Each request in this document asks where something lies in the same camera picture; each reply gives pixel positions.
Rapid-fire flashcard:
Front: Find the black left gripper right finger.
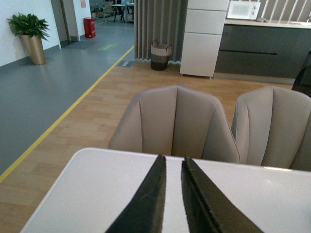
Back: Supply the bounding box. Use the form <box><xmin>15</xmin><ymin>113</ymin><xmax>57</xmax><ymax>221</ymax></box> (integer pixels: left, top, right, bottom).
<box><xmin>181</xmin><ymin>157</ymin><xmax>262</xmax><ymax>233</ymax></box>

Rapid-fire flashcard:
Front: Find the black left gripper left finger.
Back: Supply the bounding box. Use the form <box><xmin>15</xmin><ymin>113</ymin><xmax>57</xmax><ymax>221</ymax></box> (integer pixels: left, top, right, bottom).
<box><xmin>106</xmin><ymin>155</ymin><xmax>166</xmax><ymax>233</ymax></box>

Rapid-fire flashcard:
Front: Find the beige chair on left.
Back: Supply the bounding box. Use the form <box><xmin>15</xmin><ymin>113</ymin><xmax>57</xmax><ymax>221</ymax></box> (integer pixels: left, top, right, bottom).
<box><xmin>108</xmin><ymin>85</ymin><xmax>241</xmax><ymax>163</ymax></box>

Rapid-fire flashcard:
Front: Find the beige chair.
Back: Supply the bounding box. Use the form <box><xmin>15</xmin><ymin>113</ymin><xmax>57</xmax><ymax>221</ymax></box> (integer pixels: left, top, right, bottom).
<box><xmin>231</xmin><ymin>86</ymin><xmax>311</xmax><ymax>171</ymax></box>
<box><xmin>108</xmin><ymin>85</ymin><xmax>241</xmax><ymax>163</ymax></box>

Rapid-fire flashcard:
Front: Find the beige chair on right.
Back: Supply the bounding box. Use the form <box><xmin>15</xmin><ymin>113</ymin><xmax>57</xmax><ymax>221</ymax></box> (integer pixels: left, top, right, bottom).
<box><xmin>231</xmin><ymin>86</ymin><xmax>311</xmax><ymax>171</ymax></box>

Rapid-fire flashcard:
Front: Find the grey floor sign sticker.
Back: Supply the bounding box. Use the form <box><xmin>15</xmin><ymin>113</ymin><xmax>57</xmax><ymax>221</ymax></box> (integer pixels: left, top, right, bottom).
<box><xmin>117</xmin><ymin>60</ymin><xmax>135</xmax><ymax>67</ymax></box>

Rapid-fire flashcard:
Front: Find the woven laundry basket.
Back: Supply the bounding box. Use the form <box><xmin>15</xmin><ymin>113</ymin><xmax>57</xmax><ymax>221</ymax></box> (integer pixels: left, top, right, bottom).
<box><xmin>151</xmin><ymin>39</ymin><xmax>173</xmax><ymax>71</ymax></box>

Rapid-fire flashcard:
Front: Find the grey kitchen cabinet counter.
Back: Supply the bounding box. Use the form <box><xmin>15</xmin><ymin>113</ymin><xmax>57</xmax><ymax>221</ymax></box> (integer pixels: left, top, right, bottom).
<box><xmin>215</xmin><ymin>19</ymin><xmax>311</xmax><ymax>83</ymax></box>

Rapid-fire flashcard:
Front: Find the white refrigerator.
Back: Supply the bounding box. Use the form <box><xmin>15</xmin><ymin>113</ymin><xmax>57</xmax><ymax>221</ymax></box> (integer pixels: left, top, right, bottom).
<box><xmin>180</xmin><ymin>0</ymin><xmax>229</xmax><ymax>78</ymax></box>

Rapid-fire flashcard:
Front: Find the grey pleated curtain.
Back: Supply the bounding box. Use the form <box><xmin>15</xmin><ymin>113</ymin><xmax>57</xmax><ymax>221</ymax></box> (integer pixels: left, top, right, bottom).
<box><xmin>134</xmin><ymin>0</ymin><xmax>188</xmax><ymax>62</ymax></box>

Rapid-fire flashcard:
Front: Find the gold plant pot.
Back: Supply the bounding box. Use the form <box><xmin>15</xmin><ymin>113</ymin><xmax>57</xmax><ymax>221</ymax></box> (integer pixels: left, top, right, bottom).
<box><xmin>20</xmin><ymin>35</ymin><xmax>46</xmax><ymax>65</ymax></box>

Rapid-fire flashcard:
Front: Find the white microwave oven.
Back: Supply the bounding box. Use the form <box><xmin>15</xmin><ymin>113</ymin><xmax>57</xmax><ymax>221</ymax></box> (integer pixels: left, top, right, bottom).
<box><xmin>226</xmin><ymin>0</ymin><xmax>261</xmax><ymax>20</ymax></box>

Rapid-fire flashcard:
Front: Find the green potted plant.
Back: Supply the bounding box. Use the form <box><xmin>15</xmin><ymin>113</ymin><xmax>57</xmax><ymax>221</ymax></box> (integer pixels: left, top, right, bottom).
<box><xmin>7</xmin><ymin>13</ymin><xmax>49</xmax><ymax>41</ymax></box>

